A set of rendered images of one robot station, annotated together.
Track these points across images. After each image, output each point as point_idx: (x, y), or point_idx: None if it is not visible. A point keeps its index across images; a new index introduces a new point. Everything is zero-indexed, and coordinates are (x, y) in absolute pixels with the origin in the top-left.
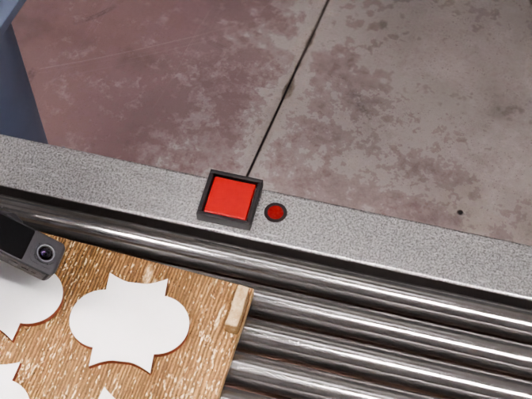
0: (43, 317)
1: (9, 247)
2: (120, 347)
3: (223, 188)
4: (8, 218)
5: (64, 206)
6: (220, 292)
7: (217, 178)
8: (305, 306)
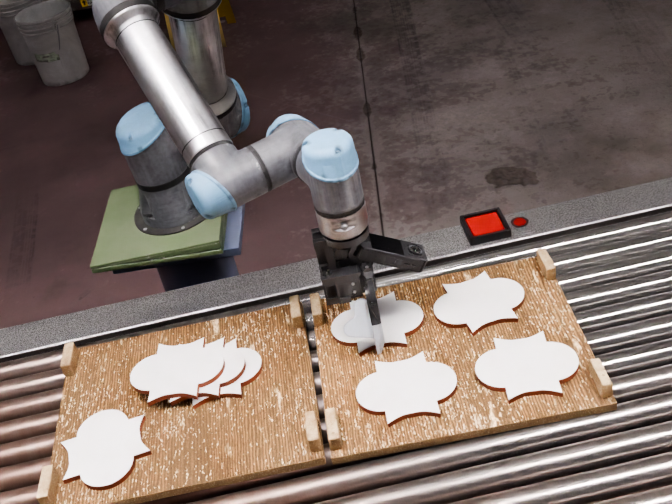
0: (417, 323)
1: (392, 250)
2: (485, 314)
3: (476, 221)
4: (379, 235)
5: None
6: (524, 265)
7: (467, 218)
8: (583, 253)
